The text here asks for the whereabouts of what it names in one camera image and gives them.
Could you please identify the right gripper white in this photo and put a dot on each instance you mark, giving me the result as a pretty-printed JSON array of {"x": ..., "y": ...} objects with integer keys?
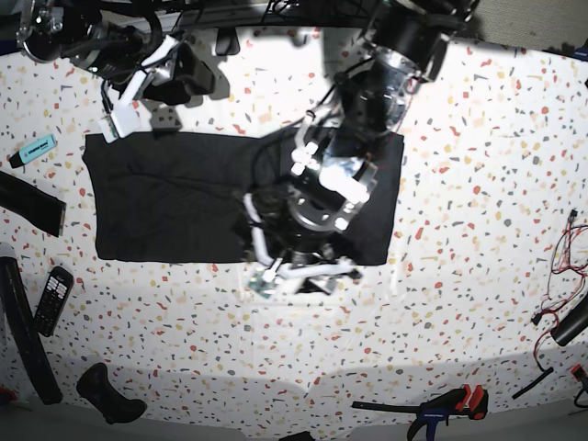
[{"x": 151, "y": 81}]

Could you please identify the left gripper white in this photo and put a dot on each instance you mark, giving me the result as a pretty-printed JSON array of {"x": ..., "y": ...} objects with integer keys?
[{"x": 288, "y": 272}]

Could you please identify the dark grey T-shirt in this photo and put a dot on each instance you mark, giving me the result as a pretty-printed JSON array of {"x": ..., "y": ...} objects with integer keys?
[{"x": 177, "y": 197}]

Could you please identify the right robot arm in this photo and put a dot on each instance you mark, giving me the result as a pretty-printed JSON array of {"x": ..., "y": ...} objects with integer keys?
[{"x": 124, "y": 44}]

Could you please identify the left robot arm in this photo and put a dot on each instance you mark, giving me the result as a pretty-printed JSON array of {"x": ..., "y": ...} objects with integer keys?
[{"x": 331, "y": 214}]

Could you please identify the black monitor stand foot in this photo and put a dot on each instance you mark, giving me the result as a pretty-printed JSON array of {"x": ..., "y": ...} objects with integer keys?
[{"x": 227, "y": 42}]

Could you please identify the blue highlighter marker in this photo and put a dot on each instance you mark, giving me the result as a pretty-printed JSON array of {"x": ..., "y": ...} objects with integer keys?
[{"x": 32, "y": 151}]

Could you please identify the black folded cloth strip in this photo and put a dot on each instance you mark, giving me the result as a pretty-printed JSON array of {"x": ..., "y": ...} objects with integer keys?
[{"x": 42, "y": 210}]

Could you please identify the black TV remote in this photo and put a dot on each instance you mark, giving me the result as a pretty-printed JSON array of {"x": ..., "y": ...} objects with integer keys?
[{"x": 56, "y": 291}]

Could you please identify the black game controller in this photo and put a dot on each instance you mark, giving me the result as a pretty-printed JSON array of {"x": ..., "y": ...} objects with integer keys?
[{"x": 94, "y": 386}]

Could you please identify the black cylinder right edge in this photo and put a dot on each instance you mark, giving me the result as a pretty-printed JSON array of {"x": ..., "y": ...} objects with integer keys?
[{"x": 572, "y": 325}]

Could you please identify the long black bar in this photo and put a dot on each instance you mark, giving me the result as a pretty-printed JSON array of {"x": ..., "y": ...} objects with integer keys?
[{"x": 26, "y": 337}]

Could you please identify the small red connector block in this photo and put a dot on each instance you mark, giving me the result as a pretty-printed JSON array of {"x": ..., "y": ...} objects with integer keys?
[{"x": 579, "y": 373}]

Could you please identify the red black clamp left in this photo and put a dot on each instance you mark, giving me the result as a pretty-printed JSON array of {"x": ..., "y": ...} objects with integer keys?
[{"x": 6, "y": 397}]

